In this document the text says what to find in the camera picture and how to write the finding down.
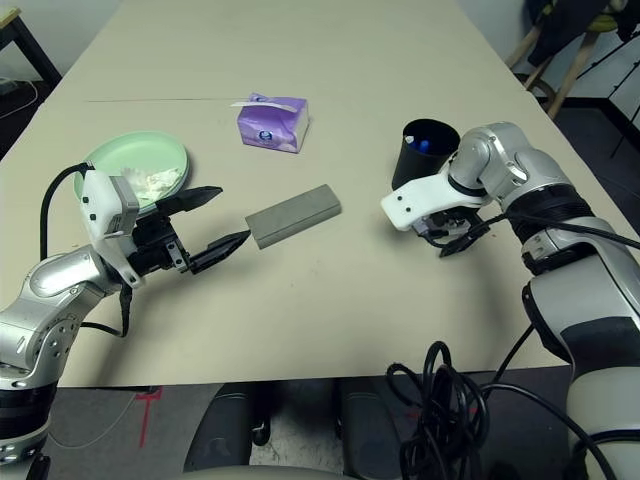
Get grey glasses case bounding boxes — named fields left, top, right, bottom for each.
left=244, top=183, right=344, bottom=250

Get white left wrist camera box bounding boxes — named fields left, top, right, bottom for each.
left=79, top=169, right=146, bottom=289

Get grey robot left leg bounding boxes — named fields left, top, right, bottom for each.
left=184, top=384, right=251, bottom=471

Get beige side table black legs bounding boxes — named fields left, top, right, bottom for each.
left=0, top=7, right=64, bottom=86

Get grey robot torso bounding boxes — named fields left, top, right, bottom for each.
left=184, top=464, right=351, bottom=480

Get green plastic plate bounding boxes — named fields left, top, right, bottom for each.
left=73, top=130, right=194, bottom=216

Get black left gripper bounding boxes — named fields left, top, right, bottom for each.
left=127, top=186, right=251, bottom=275

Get black plastic cup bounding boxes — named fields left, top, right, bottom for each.
left=391, top=118, right=461, bottom=191

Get wooden stool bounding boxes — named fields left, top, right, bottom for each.
left=505, top=19, right=601, bottom=120

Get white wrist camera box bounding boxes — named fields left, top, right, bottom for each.
left=380, top=172, right=494, bottom=232
left=79, top=169, right=146, bottom=289

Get purple tissue pack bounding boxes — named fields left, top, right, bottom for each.
left=230, top=92, right=314, bottom=154

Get black jacket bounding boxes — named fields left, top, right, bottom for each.
left=524, top=0, right=640, bottom=66

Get grey robot right leg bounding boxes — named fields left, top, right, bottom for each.
left=339, top=382, right=401, bottom=480

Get grey robot leg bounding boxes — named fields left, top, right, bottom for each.
left=184, top=384, right=251, bottom=471
left=339, top=382, right=401, bottom=480

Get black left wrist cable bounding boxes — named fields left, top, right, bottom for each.
left=39, top=163, right=132, bottom=339

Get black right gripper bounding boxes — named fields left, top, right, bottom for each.
left=414, top=207, right=494, bottom=259

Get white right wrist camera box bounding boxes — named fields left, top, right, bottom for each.
left=380, top=172, right=494, bottom=232

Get black cable bundle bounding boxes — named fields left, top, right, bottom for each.
left=387, top=342, right=501, bottom=480

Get white tissue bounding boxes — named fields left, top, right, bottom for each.
left=119, top=166, right=182, bottom=199

